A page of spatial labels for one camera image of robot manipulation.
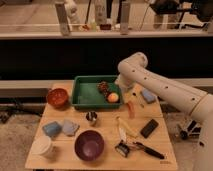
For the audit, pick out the white knife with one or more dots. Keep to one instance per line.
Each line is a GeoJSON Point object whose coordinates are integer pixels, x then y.
{"type": "Point", "coordinates": [122, 134]}

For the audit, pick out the small metal cup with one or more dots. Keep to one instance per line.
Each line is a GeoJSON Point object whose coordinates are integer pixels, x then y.
{"type": "Point", "coordinates": [91, 118]}

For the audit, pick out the purple bowl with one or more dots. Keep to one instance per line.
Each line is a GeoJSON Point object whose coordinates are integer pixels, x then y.
{"type": "Point", "coordinates": [89, 145]}

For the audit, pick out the yellow banana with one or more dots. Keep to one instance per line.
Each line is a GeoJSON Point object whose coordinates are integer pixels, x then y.
{"type": "Point", "coordinates": [123, 124]}

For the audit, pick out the blue sponge right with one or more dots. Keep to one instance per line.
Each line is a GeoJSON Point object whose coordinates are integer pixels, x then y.
{"type": "Point", "coordinates": [148, 96]}

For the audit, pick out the red yellow apple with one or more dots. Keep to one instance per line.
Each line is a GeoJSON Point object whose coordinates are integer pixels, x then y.
{"type": "Point", "coordinates": [113, 98]}

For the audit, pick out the light blue cloth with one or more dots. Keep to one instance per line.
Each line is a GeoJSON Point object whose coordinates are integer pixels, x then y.
{"type": "Point", "coordinates": [69, 128]}

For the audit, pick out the dark grape bunch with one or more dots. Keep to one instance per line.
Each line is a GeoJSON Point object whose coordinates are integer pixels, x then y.
{"type": "Point", "coordinates": [103, 88]}

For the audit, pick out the red bowl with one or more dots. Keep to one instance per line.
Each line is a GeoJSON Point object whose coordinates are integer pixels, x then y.
{"type": "Point", "coordinates": [57, 98]}

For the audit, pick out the green plastic tray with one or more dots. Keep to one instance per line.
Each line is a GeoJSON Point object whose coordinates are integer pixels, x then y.
{"type": "Point", "coordinates": [85, 94]}

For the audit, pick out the black handled peeler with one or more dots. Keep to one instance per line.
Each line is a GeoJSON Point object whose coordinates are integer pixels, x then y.
{"type": "Point", "coordinates": [149, 150]}

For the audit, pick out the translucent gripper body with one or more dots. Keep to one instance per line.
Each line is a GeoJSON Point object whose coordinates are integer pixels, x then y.
{"type": "Point", "coordinates": [127, 94]}

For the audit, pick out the blue sponge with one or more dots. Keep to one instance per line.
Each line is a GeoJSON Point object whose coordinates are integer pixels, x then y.
{"type": "Point", "coordinates": [148, 96]}
{"type": "Point", "coordinates": [52, 129]}

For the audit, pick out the white paper cup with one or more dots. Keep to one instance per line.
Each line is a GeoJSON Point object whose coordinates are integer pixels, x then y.
{"type": "Point", "coordinates": [42, 146]}

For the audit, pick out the black binder clip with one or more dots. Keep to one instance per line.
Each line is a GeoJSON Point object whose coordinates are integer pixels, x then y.
{"type": "Point", "coordinates": [122, 149]}

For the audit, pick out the black remote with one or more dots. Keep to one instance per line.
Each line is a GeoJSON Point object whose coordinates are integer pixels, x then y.
{"type": "Point", "coordinates": [149, 128]}

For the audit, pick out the small spoon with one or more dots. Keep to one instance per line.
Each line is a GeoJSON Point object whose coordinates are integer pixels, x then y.
{"type": "Point", "coordinates": [135, 95]}

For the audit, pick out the orange carrot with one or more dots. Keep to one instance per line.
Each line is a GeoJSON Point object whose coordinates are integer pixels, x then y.
{"type": "Point", "coordinates": [130, 108]}

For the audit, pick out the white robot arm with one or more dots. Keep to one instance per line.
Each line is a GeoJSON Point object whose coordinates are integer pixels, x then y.
{"type": "Point", "coordinates": [192, 101]}

